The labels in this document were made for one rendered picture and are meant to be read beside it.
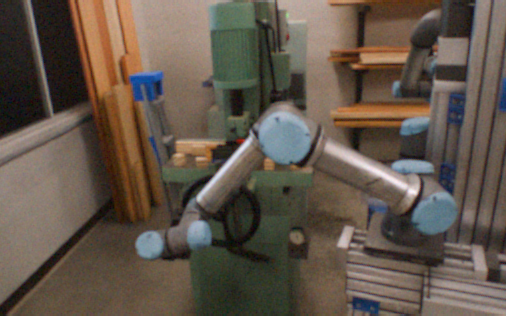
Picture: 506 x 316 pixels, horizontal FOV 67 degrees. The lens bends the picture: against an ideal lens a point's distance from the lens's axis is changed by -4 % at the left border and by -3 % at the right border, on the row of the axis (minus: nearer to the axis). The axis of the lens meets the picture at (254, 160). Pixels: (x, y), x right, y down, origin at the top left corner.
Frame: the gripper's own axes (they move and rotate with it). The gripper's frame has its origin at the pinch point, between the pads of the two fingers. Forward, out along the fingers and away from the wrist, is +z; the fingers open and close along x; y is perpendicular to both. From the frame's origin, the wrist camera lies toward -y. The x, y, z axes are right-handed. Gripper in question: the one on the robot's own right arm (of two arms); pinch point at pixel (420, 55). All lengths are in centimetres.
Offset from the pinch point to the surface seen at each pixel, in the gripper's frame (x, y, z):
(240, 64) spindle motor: -79, -16, -66
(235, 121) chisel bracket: -86, 6, -64
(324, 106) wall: -53, 60, 177
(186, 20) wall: -173, -44, 175
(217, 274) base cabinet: -105, 69, -75
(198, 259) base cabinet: -112, 61, -75
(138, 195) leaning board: -197, 76, 39
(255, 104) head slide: -79, 3, -51
